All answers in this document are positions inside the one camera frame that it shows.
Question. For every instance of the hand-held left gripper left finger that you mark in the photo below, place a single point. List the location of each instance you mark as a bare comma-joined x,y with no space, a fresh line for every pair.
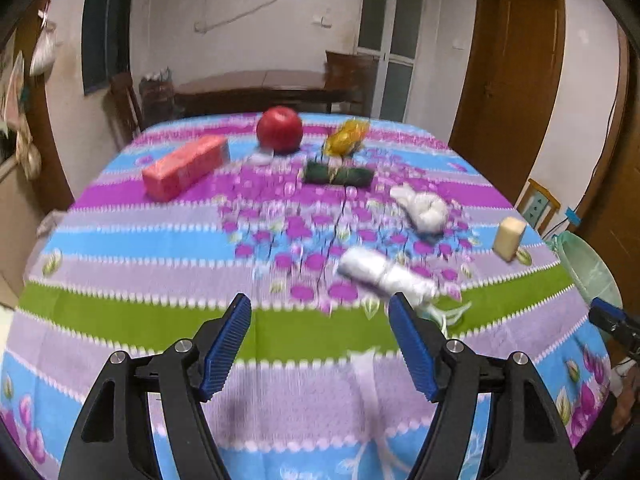
227,345

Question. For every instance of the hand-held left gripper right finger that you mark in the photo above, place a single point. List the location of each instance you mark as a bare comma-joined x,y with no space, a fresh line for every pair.
412,345

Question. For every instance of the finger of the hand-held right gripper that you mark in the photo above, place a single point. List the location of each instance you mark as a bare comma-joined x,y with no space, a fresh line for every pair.
607,317

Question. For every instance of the green plastic basin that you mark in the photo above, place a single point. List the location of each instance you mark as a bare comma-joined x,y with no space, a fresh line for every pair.
590,270

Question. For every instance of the white plastic bag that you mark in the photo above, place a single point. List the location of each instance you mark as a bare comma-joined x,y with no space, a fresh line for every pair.
380,272

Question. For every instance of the person's right forearm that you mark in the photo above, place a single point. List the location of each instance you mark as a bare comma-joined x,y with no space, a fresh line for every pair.
625,400

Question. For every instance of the striped floral tablecloth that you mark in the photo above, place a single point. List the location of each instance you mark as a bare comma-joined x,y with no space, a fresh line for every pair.
150,270

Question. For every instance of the blue tape piece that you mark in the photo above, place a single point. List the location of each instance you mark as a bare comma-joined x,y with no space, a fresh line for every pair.
575,214

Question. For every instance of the beige block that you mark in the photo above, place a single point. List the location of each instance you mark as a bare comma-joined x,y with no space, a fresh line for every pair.
509,239

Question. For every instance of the small yellow wooden chair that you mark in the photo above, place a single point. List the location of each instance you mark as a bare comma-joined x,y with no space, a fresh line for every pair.
537,205

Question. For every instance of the large brown panel door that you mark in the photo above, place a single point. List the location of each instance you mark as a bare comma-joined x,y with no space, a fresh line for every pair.
620,185

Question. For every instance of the crumpled white tissue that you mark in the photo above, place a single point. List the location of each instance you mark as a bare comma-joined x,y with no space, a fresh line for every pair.
422,210

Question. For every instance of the pink tissue pack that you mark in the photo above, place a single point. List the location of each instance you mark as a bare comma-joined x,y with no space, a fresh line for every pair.
185,165

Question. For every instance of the green packet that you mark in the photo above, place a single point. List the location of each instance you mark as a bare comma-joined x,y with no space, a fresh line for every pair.
337,174

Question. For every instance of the yellow candy wrapper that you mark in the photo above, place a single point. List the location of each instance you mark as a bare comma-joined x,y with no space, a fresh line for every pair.
345,137

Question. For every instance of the red apple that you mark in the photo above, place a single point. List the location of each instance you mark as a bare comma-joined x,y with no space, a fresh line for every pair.
280,129

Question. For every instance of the dark wooden table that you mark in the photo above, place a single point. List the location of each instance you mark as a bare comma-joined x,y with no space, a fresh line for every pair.
250,87

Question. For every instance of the small cluttered basket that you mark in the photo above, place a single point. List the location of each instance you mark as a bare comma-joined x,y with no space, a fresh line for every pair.
157,95

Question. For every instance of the dark wooden chair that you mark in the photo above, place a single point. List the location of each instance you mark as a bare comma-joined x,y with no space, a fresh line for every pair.
125,105
350,75

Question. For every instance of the hanging beige bag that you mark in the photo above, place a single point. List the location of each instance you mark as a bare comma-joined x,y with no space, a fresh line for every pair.
30,157

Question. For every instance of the brown wooden door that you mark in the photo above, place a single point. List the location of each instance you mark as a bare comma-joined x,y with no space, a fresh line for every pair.
505,60

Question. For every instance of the frosted glass door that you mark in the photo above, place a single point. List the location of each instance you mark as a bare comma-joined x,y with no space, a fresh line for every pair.
390,35

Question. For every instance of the dark window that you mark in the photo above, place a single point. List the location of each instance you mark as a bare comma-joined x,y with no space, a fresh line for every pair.
105,35

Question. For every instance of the hanging white bag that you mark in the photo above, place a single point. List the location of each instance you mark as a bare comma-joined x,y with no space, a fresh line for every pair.
44,50

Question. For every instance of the white wall switch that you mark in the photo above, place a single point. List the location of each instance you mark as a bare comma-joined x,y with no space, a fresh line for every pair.
322,21

